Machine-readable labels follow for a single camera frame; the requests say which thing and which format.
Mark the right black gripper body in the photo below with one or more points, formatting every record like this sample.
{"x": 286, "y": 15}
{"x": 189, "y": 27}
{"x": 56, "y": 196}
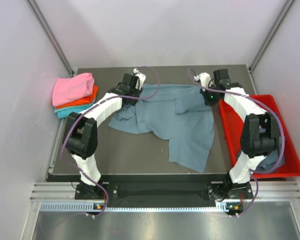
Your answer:
{"x": 210, "y": 97}

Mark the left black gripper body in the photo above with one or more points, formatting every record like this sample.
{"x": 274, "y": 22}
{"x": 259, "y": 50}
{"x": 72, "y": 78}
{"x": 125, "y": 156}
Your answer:
{"x": 135, "y": 92}

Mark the grey-blue polo shirt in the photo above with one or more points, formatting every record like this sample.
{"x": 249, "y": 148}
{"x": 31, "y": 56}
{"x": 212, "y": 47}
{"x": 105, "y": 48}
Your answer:
{"x": 176, "y": 113}

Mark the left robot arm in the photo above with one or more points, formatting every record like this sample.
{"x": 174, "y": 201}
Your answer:
{"x": 81, "y": 131}

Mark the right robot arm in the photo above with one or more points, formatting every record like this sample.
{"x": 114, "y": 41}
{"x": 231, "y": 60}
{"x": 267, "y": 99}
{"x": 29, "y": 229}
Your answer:
{"x": 261, "y": 129}

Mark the red plastic bin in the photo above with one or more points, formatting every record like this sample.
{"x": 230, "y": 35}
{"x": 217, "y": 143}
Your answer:
{"x": 232, "y": 127}

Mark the folded orange t-shirt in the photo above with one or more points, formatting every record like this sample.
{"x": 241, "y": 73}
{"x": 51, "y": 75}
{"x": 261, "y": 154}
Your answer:
{"x": 82, "y": 101}

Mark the folded pink t-shirt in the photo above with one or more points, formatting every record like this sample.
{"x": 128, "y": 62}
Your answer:
{"x": 67, "y": 90}

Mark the folded teal t-shirt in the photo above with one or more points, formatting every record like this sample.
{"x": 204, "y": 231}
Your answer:
{"x": 66, "y": 111}

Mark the grey-blue shirt in bin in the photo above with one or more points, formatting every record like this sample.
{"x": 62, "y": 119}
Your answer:
{"x": 268, "y": 162}

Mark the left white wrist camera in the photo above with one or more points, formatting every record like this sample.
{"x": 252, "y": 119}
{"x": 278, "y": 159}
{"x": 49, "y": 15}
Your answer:
{"x": 141, "y": 78}

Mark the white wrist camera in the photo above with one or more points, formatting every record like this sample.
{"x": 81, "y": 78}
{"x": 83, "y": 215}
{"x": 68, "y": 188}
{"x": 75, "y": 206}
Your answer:
{"x": 141, "y": 78}
{"x": 203, "y": 79}

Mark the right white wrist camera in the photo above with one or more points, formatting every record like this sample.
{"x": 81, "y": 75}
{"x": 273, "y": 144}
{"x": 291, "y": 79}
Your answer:
{"x": 203, "y": 79}

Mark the aluminium frame rail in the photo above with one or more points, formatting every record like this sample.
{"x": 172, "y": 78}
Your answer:
{"x": 268, "y": 191}

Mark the grey slotted cable duct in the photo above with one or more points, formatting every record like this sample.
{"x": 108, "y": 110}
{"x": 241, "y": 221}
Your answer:
{"x": 93, "y": 207}

